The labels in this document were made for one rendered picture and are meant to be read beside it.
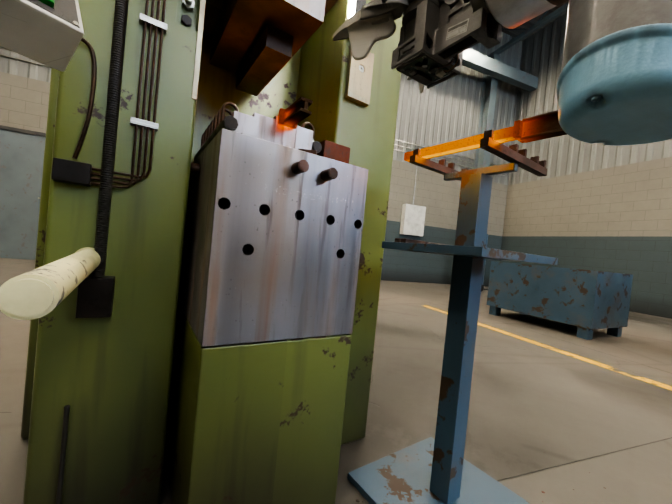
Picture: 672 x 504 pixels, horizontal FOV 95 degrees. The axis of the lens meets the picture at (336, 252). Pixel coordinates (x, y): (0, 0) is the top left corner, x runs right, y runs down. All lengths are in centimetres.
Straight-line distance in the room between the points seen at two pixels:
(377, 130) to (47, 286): 100
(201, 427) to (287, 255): 40
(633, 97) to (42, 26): 64
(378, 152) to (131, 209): 77
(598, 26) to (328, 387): 80
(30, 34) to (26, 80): 710
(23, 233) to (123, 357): 648
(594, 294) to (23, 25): 416
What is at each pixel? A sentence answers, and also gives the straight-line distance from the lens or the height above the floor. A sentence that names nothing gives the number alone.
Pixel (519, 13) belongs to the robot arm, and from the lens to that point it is 41.
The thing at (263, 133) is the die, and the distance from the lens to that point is 80.
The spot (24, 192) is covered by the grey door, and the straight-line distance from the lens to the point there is 734.
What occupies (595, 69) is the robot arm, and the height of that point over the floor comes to 83.
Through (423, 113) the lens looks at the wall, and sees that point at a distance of 891.
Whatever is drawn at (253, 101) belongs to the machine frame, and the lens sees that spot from 135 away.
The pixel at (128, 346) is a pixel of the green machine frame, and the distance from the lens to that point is 90.
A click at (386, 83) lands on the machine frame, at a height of 129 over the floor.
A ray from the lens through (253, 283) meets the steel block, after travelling 70.
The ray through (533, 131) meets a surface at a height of 98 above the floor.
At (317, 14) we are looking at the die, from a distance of 99.
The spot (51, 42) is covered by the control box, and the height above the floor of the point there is 94.
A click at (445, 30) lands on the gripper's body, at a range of 44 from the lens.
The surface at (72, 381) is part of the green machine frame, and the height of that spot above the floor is 35.
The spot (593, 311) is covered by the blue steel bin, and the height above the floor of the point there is 30.
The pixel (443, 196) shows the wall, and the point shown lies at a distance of 882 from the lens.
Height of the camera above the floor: 70
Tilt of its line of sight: 1 degrees down
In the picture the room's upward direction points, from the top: 6 degrees clockwise
